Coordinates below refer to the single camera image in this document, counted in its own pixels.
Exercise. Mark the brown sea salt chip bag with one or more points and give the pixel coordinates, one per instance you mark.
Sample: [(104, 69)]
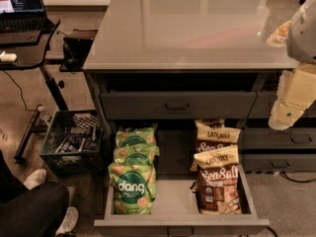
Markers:
[(216, 186), (216, 147)]

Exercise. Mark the white computer mouse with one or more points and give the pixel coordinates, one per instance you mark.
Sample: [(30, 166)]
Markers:
[(8, 57)]

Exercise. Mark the front green dang chip bag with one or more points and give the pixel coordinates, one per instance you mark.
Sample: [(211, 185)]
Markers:
[(135, 187)]

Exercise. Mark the open laptop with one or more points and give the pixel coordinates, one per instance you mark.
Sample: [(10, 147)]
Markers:
[(18, 16)]

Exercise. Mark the rear brown chip bag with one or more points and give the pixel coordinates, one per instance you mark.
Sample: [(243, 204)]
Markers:
[(211, 122)]

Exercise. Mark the white shoe near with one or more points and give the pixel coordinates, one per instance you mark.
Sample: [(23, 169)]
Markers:
[(69, 222)]

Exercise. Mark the grey cabinet with glossy counter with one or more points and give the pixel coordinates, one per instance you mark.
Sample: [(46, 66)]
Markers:
[(202, 45)]

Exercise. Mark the white shoe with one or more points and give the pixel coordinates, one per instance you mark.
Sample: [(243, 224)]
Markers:
[(35, 179), (69, 222)]

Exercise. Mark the right grey top drawer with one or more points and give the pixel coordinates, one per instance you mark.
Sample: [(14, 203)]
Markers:
[(264, 103)]

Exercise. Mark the white shoe far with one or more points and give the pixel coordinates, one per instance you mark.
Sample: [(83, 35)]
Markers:
[(35, 179)]

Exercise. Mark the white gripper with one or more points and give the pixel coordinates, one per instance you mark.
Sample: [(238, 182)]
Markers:
[(302, 35)]

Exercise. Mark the green dang chip bag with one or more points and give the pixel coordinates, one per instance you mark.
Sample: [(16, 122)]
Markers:
[(136, 154), (135, 187), (136, 136)]

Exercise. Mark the open grey middle drawer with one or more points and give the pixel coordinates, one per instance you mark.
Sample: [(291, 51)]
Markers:
[(175, 214)]

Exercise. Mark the dark box beside counter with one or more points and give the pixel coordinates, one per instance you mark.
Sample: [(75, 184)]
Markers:
[(76, 47)]

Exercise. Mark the black standing desk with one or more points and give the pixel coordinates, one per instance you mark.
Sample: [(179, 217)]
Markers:
[(32, 57)]

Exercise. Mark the black plastic crate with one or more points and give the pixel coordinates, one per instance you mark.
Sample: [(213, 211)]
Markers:
[(73, 144)]

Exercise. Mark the middle green dang chip bag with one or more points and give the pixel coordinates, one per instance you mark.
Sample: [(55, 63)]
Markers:
[(136, 154)]

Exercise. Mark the right grey middle drawer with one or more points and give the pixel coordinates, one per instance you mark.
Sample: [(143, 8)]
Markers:
[(266, 138)]

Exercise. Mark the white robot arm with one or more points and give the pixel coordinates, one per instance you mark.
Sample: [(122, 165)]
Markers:
[(298, 35)]

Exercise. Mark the rear green dang chip bag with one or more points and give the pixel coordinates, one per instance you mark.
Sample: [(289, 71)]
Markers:
[(136, 136)]

